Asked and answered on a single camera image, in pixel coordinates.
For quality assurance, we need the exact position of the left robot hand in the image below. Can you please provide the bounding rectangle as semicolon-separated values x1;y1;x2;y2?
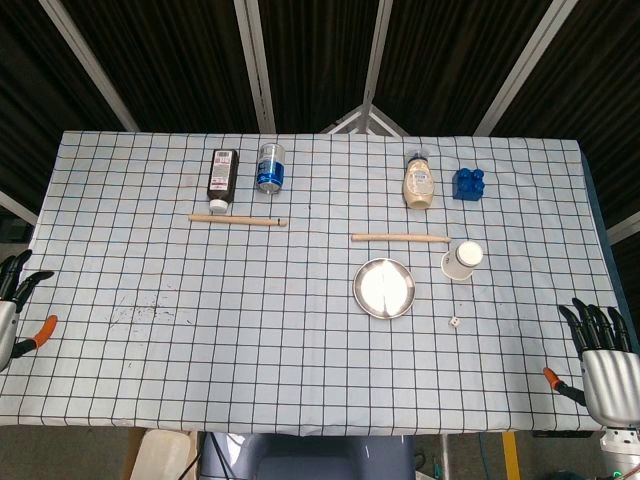
0;248;59;374

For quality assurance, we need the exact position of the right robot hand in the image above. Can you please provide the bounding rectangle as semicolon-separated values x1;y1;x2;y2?
543;297;640;426

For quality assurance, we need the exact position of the white paper cup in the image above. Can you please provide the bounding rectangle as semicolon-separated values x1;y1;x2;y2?
441;240;484;284

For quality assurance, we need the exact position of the silver metal plate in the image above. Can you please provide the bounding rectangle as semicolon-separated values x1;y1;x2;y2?
352;257;417;320

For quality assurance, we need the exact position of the light blue checked tablecloth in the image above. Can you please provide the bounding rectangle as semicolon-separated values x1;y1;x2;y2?
0;130;624;435

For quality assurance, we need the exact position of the cream plastic container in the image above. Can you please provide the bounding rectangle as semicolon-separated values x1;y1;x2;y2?
130;428;201;480

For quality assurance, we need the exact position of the blue toy building brick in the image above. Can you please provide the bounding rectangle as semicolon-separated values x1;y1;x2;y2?
451;168;487;202

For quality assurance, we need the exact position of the wooden stick with black band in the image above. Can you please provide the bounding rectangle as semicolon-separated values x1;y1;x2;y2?
187;213;290;229

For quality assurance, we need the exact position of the plain wooden stick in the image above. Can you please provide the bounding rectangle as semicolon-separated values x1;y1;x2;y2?
350;233;452;245

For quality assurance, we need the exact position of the dark brown white-capped bottle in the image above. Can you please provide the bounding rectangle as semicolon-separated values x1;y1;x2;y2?
206;148;240;213

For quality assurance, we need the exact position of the cream mayonnaise squeeze bottle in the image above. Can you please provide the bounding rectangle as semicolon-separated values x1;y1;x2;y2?
402;148;437;210

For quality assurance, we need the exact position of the blue soda can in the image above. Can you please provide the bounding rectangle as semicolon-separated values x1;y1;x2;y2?
255;142;287;195

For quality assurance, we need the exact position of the grey-blue robot torso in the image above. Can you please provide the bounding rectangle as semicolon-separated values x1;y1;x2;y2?
199;432;416;480

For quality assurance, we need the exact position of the white metal side rail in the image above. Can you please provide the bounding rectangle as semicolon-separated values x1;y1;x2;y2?
0;189;39;225
607;212;640;245

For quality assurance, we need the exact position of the white metal frame post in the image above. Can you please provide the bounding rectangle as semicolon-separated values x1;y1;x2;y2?
360;0;396;107
233;0;277;134
473;0;569;137
38;0;140;132

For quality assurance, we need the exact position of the white triangular frame brace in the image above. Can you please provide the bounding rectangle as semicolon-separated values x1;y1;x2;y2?
319;103;410;136

